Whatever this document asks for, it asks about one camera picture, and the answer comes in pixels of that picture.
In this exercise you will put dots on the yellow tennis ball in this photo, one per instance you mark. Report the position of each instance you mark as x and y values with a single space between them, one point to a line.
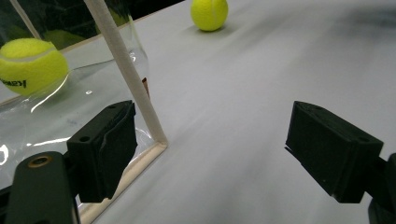
209 14
31 67

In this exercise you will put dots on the clear wooden-framed box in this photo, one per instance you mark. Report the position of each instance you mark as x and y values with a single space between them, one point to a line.
84 90

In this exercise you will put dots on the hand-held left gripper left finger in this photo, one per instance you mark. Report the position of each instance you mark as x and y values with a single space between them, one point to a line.
102 155

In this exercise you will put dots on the brown bag tag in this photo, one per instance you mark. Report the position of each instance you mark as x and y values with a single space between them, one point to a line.
145 86

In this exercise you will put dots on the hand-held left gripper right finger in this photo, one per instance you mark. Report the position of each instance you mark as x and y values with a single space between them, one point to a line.
330 152

